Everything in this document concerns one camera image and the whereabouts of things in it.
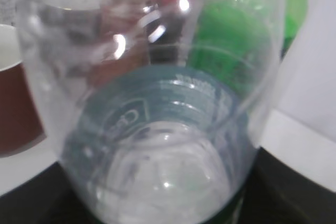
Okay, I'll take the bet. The clear water bottle green label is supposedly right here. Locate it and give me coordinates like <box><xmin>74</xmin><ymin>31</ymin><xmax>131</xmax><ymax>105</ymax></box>
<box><xmin>16</xmin><ymin>0</ymin><xmax>285</xmax><ymax>223</ymax></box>

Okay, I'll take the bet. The green soda bottle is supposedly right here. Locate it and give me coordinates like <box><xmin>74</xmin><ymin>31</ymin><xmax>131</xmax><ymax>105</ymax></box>
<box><xmin>283</xmin><ymin>0</ymin><xmax>308</xmax><ymax>50</ymax></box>

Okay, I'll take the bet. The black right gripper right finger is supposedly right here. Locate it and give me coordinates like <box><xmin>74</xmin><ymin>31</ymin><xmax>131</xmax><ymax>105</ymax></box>
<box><xmin>210</xmin><ymin>149</ymin><xmax>335</xmax><ymax>223</ymax></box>

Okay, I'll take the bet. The red-brown ceramic mug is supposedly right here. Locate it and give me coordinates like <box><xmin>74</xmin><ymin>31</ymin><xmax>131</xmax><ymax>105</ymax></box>
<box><xmin>1</xmin><ymin>24</ymin><xmax>45</xmax><ymax>158</ymax></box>

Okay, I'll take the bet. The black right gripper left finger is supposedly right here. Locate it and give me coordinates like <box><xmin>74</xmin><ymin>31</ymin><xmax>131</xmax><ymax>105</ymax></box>
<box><xmin>1</xmin><ymin>163</ymin><xmax>100</xmax><ymax>223</ymax></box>

